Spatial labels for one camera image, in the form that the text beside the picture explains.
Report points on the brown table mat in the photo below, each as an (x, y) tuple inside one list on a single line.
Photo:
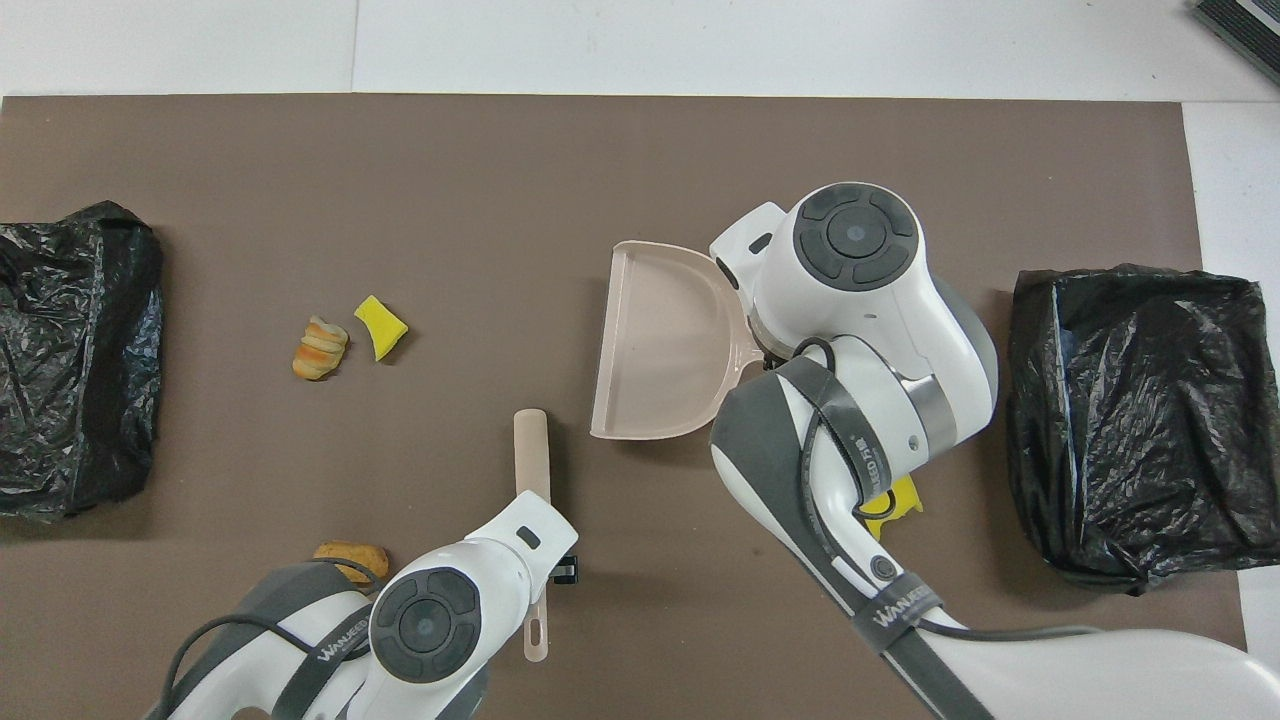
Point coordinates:
[(500, 200)]

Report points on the beige plastic dustpan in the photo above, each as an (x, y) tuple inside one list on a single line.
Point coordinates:
[(660, 340)]

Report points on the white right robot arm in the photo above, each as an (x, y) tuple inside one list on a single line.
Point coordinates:
[(880, 330)]

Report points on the black bag wrapped bin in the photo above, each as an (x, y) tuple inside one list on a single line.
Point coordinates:
[(70, 380)]

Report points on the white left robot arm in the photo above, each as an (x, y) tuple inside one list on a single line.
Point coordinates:
[(450, 620)]

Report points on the open black bag bin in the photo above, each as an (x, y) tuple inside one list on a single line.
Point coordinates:
[(1140, 440)]

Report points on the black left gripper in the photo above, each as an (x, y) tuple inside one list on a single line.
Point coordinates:
[(568, 570)]

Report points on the brown bread roll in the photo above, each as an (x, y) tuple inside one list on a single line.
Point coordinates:
[(350, 555)]

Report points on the beige hand brush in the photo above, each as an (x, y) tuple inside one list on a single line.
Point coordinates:
[(532, 450)]

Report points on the yellow sponge piece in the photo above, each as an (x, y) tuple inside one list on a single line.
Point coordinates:
[(900, 500), (380, 328)]

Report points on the striped orange bread piece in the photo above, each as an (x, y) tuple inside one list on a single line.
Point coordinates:
[(320, 350)]

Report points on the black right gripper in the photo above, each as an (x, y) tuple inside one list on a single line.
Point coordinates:
[(775, 352)]

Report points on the grey ribbed device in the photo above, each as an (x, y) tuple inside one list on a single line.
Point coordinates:
[(1245, 25)]

